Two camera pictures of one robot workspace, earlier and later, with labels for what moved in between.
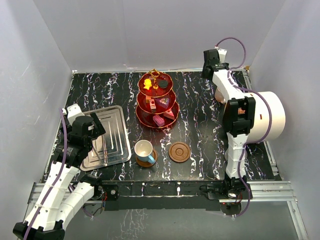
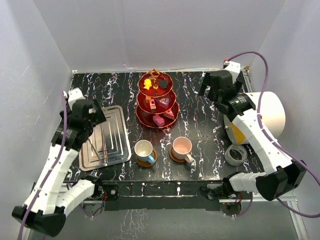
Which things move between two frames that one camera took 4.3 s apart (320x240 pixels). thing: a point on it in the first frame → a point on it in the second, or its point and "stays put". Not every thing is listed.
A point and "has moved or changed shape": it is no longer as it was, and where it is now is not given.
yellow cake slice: (147, 99) stays put
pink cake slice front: (158, 120) stays put
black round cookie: (163, 84) stays put
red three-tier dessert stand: (157, 108) stays put
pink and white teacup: (221, 94) has moved or changed shape
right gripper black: (204, 76) → (203, 89)
